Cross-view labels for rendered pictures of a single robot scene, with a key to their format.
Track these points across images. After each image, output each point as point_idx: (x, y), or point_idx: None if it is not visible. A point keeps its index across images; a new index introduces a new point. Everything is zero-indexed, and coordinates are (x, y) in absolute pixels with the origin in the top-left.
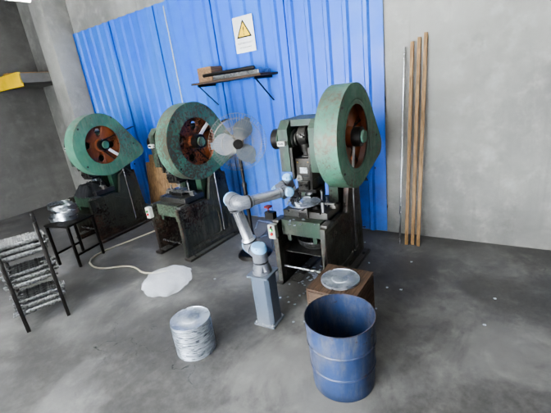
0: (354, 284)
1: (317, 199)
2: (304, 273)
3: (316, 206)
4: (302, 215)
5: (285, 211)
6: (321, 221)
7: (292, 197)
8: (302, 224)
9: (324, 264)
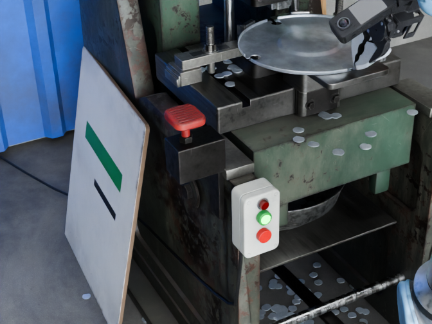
0: None
1: (315, 19)
2: (341, 320)
3: None
4: (319, 98)
5: (231, 114)
6: (396, 96)
7: (399, 20)
8: (349, 135)
9: (430, 245)
